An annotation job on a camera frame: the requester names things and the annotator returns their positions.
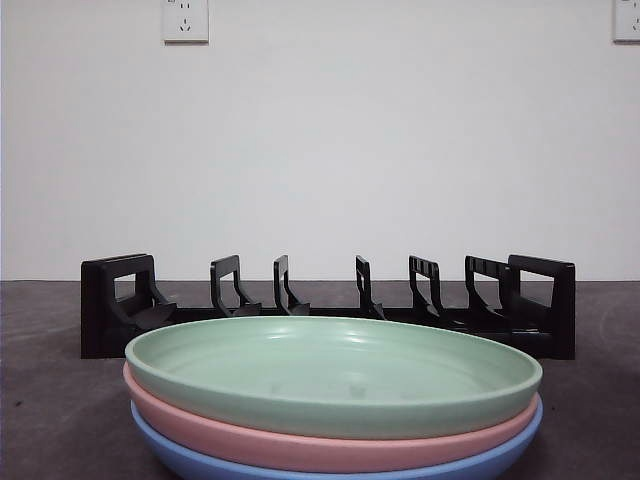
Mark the pale green plate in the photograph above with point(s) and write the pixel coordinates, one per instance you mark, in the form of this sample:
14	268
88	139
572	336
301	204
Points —
325	375

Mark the pink plate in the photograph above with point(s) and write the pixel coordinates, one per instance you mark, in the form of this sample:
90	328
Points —
250	442

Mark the blue plate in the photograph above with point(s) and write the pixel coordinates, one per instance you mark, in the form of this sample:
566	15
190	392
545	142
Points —
200	462

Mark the black plate rack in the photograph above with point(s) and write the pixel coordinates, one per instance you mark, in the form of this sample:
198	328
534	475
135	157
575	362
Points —
97	310

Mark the white wall socket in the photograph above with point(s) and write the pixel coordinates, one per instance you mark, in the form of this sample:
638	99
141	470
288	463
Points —
628	20
186	22

